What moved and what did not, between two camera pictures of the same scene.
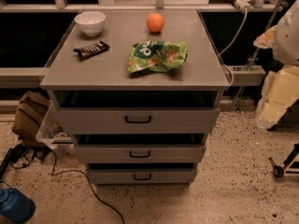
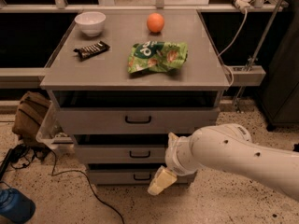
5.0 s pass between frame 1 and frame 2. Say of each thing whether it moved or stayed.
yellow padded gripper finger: moved
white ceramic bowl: stayed
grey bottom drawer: stayed
